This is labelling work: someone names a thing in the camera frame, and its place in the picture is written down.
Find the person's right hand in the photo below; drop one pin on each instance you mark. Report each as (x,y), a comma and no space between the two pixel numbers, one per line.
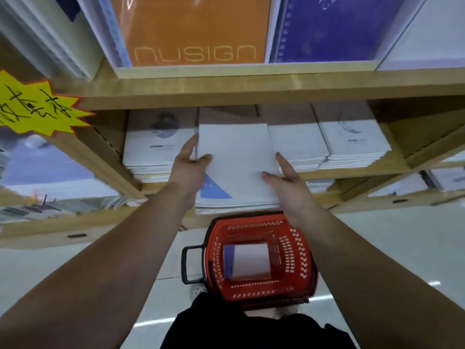
(294,192)

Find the person's left hand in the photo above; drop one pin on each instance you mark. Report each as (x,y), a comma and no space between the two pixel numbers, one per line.
(185,174)

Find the person's right thumb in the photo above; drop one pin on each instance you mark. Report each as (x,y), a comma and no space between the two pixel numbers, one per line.
(271,176)

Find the person's left thumb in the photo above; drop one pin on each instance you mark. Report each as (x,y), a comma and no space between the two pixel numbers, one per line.
(202,160)

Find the person's left forearm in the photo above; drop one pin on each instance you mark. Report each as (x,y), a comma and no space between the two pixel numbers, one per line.
(98,272)

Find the person's right forearm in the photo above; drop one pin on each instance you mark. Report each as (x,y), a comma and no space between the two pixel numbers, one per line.
(370,279)

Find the plain white notebook stack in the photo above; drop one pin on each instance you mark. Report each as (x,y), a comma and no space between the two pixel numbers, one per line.
(298,145)

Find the white notebook stack, grey circle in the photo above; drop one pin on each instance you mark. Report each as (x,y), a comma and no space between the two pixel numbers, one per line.
(156,148)

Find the red plastic shopping basket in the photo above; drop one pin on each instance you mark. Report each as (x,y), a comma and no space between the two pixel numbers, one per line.
(290,258)

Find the white notebook with blue edge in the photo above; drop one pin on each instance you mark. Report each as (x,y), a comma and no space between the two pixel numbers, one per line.
(250,260)

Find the wooden display shelf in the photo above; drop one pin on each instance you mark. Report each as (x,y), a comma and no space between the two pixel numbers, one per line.
(254,87)

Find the white notebook stack, arc print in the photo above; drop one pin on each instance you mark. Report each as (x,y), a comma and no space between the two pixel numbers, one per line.
(356,134)

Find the orange notebook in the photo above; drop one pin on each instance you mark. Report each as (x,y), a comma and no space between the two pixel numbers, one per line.
(192,29)

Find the person's white shoe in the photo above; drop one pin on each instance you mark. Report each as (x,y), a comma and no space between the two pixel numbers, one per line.
(198,295)

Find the person's black shorts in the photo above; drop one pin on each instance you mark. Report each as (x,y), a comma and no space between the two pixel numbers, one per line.
(232,327)

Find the light blue cover notebook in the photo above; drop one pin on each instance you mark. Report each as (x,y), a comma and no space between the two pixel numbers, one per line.
(43,170)

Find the white notebooks on low shelf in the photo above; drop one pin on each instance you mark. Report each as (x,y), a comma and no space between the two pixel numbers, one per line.
(436,179)

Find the purple spiral notebook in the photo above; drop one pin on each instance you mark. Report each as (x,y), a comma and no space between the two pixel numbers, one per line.
(338,25)

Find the blue-edged white notebook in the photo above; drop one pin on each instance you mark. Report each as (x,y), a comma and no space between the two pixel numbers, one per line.
(101,29)

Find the yellow starburst price sign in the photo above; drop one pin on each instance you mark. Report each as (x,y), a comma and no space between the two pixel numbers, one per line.
(32,105)

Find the row of white books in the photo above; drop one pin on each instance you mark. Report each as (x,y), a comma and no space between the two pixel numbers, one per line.
(47,32)

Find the white binder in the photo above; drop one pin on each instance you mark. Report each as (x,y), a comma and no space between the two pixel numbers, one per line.
(428,36)

